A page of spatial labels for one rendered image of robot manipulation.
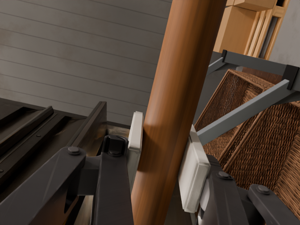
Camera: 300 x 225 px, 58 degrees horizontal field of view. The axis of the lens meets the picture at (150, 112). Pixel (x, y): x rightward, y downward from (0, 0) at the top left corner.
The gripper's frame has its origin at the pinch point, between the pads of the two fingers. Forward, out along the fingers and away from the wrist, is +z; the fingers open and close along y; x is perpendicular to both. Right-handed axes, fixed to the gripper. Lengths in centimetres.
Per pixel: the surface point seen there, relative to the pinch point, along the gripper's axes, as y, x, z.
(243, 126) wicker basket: 43, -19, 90
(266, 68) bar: 40, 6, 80
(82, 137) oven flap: -21, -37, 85
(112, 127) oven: -14, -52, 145
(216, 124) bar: 13.5, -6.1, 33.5
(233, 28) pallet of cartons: 85, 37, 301
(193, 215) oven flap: 25, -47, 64
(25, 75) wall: -160, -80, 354
